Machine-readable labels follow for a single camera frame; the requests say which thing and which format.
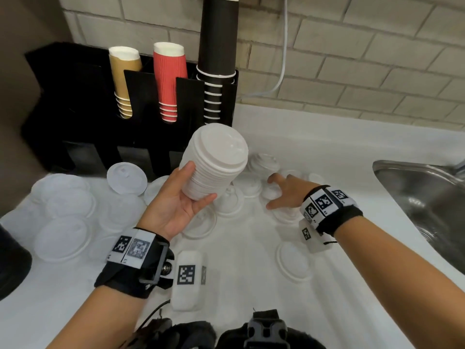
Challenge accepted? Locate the person's right hand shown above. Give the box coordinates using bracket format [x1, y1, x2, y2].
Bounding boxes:
[266, 173, 320, 210]

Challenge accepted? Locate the person's left hand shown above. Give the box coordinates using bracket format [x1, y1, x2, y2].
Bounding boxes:
[137, 160, 218, 242]

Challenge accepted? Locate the stack of large white lids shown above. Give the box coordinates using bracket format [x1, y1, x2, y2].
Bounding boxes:
[179, 122, 249, 201]

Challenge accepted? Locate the black cup holder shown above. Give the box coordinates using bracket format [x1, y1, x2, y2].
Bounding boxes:
[21, 42, 239, 177]

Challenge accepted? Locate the stack of black lids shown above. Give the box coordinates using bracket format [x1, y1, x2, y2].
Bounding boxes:
[0, 223, 32, 301]

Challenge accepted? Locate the person's right forearm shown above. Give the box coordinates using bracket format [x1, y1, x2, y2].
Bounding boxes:
[333, 216, 465, 349]

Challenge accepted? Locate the person's left forearm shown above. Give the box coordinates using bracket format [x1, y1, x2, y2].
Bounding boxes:
[47, 285, 146, 349]

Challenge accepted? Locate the black right wrist marker band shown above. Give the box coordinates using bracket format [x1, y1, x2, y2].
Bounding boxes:
[299, 185, 364, 237]

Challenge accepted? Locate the black wrist marker band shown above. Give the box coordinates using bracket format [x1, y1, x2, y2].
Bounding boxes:
[299, 185, 364, 237]
[94, 227, 175, 299]

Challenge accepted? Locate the black left wrist marker band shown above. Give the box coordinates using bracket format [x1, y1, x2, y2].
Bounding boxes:
[94, 227, 175, 299]

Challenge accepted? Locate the black chest harness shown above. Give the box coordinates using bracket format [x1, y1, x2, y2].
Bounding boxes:
[120, 309, 327, 349]

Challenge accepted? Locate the stack of red paper cups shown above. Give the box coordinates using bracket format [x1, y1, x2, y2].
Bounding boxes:
[153, 42, 188, 123]

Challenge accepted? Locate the steel sink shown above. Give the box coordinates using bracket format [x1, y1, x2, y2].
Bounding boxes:
[372, 159, 465, 286]

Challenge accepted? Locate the stack of gold paper cups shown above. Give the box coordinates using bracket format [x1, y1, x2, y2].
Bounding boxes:
[108, 46, 143, 120]

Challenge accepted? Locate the stack of black paper cups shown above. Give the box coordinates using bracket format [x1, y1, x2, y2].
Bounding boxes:
[196, 0, 240, 125]

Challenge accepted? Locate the white wall cable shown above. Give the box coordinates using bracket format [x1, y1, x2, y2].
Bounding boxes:
[238, 0, 289, 99]

